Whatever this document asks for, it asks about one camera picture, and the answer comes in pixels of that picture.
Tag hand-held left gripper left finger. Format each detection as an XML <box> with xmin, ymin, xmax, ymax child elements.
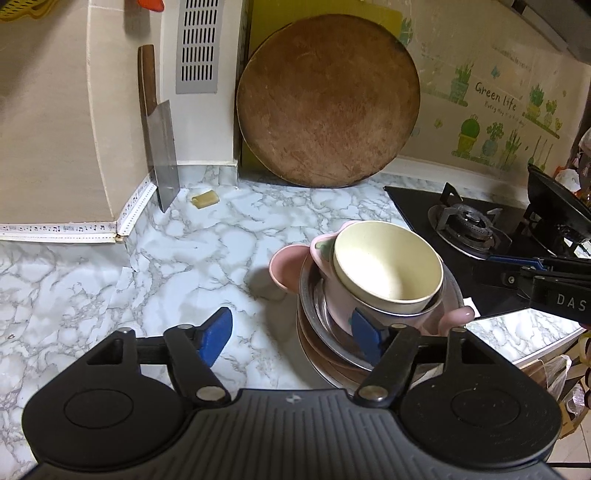
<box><xmin>85</xmin><ymin>307</ymin><xmax>234</xmax><ymax>408</ymax></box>

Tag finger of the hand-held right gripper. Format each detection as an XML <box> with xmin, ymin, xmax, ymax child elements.
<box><xmin>472</xmin><ymin>260</ymin><xmax>539</xmax><ymax>298</ymax></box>
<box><xmin>487</xmin><ymin>254</ymin><xmax>591</xmax><ymax>278</ymax></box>

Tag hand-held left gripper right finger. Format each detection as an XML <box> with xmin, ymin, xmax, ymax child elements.
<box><xmin>351</xmin><ymin>308</ymin><xmax>499</xmax><ymax>409</ymax></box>

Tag pink bowl with steel liner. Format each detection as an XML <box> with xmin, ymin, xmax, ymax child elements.
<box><xmin>308</xmin><ymin>220</ymin><xmax>476</xmax><ymax>340</ymax></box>

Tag large white plate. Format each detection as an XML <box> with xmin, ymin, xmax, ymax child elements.
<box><xmin>298</xmin><ymin>318</ymin><xmax>375</xmax><ymax>386</ymax></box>

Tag stainless steel bowl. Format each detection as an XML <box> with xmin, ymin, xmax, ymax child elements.
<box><xmin>298</xmin><ymin>249</ymin><xmax>464</xmax><ymax>372</ymax></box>

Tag cream bowl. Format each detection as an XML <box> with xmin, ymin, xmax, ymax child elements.
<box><xmin>332</xmin><ymin>220</ymin><xmax>445</xmax><ymax>315</ymax></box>

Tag pink divided plate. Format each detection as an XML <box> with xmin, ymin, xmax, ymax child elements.
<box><xmin>269</xmin><ymin>244</ymin><xmax>384</xmax><ymax>377</ymax></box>

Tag black wok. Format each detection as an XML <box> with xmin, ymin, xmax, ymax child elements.
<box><xmin>527</xmin><ymin>163</ymin><xmax>591</xmax><ymax>250</ymax></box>

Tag clear plastic bag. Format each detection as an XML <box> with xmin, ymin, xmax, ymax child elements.
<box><xmin>545</xmin><ymin>332</ymin><xmax>591</xmax><ymax>439</ymax></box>

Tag blurred condiment bottles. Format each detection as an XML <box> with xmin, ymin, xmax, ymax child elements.
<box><xmin>554</xmin><ymin>138</ymin><xmax>591</xmax><ymax>204</ymax></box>

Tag black gas stove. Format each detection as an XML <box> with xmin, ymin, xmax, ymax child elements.
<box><xmin>383</xmin><ymin>182</ymin><xmax>591</xmax><ymax>319</ymax></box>

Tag small pale yellow block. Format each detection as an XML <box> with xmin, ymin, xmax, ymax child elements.
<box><xmin>191</xmin><ymin>189</ymin><xmax>220</xmax><ymax>209</ymax></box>

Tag music note trim strip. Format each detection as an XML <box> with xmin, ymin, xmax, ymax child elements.
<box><xmin>0</xmin><ymin>178</ymin><xmax>158</xmax><ymax>244</ymax></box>

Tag round wooden cutting board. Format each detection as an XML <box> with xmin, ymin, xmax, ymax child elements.
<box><xmin>236</xmin><ymin>14</ymin><xmax>422</xmax><ymax>188</ymax></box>

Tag range hood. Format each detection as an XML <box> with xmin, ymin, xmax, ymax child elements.
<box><xmin>510</xmin><ymin>0</ymin><xmax>591</xmax><ymax>61</ymax></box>

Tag yellow plastic cutting board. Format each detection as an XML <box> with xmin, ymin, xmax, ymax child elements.
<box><xmin>239</xmin><ymin>0</ymin><xmax>403</xmax><ymax>178</ymax></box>

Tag grey vent grille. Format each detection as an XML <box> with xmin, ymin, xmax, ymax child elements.
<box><xmin>175</xmin><ymin>0</ymin><xmax>219</xmax><ymax>94</ymax></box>

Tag yellow plastic colander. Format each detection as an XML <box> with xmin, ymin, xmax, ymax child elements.
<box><xmin>0</xmin><ymin>0</ymin><xmax>42</xmax><ymax>23</ymax></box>

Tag green plant wall sticker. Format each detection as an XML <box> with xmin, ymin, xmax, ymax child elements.
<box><xmin>397</xmin><ymin>14</ymin><xmax>568</xmax><ymax>171</ymax></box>

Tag cleaver with wooden handle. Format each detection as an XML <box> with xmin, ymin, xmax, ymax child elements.
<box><xmin>137</xmin><ymin>44</ymin><xmax>181</xmax><ymax>213</ymax></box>

